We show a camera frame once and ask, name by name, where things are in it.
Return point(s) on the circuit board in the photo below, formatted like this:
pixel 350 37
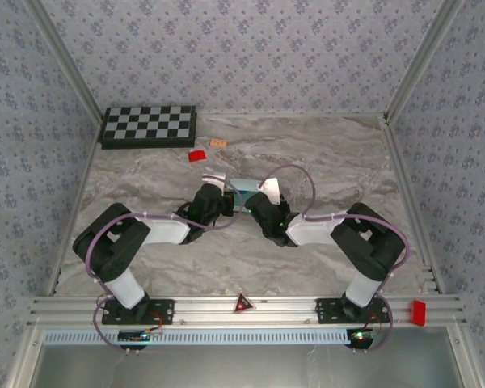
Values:
pixel 133 335
pixel 361 337

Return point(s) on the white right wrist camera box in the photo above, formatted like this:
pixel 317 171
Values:
pixel 271 190

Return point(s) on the left circuit board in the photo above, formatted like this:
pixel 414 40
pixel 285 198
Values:
pixel 133 335

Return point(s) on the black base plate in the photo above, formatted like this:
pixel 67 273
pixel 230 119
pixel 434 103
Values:
pixel 165 311
pixel 327 311

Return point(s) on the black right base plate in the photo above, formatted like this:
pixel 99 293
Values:
pixel 327 311

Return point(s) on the aluminium mounting rail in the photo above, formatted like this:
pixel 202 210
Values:
pixel 210 311

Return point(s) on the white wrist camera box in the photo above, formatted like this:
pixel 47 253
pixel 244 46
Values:
pixel 271 190
pixel 213 180

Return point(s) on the small orange tag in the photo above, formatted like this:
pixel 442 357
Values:
pixel 218 142

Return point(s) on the light blue paper box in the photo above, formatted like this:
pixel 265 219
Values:
pixel 246 186

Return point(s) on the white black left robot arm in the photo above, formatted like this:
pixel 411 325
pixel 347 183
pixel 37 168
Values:
pixel 113 242

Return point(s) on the right circuit board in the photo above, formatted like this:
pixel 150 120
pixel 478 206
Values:
pixel 361 337

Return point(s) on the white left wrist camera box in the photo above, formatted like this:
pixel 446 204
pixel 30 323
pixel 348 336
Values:
pixel 213 180

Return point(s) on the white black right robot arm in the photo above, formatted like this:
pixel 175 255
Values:
pixel 368 242

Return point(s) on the aluminium side rail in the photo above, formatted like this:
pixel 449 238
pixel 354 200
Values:
pixel 78 194
pixel 408 178

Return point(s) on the small red block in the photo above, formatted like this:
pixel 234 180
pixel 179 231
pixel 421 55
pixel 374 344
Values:
pixel 197 156

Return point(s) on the aluminium back rail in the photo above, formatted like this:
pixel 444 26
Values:
pixel 287 115

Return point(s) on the red black triangle sign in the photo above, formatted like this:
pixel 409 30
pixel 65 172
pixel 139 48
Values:
pixel 243 305

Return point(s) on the aluminium frame post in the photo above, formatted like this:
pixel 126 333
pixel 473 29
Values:
pixel 66 60
pixel 421 60

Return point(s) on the red block on rail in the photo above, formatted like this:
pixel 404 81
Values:
pixel 418 312

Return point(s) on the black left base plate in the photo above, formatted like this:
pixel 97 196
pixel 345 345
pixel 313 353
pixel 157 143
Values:
pixel 165 311

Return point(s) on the black grey chessboard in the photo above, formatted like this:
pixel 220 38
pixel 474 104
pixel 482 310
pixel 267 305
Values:
pixel 147 127

